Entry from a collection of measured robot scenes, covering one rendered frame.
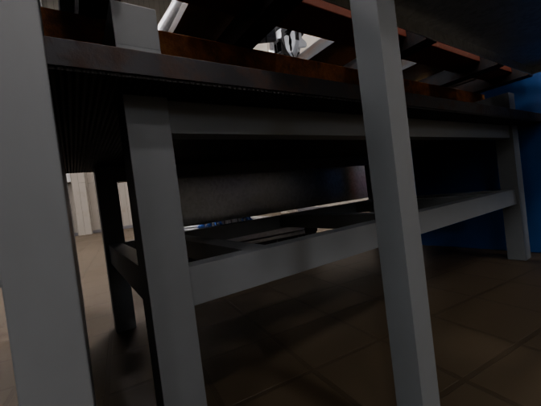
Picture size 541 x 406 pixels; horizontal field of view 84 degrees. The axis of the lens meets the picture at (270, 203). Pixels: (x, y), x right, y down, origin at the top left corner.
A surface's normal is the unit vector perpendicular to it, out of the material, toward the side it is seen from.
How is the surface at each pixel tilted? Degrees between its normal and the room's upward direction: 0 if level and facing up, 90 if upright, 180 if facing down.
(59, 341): 90
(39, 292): 90
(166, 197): 90
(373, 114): 90
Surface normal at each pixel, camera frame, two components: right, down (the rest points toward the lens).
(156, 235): 0.55, -0.05
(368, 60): -0.83, 0.11
